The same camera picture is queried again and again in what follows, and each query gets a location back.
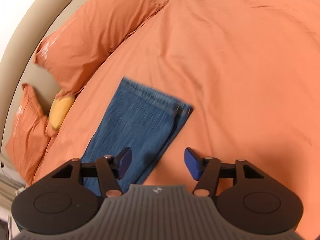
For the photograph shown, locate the beige padded headboard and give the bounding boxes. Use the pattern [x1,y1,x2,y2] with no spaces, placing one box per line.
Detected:
[1,0,87,164]

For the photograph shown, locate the orange pillow near headboard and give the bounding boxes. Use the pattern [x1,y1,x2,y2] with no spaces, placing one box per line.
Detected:
[34,0,165,98]

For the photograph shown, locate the yellow cushion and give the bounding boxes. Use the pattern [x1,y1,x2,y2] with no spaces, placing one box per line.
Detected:
[48,96,75,130]

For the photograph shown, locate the blue denim jeans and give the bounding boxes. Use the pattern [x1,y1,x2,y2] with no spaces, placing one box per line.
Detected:
[81,77,193,192]

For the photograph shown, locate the orange bed sheet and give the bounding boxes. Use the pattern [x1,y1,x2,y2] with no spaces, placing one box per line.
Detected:
[34,0,319,239]

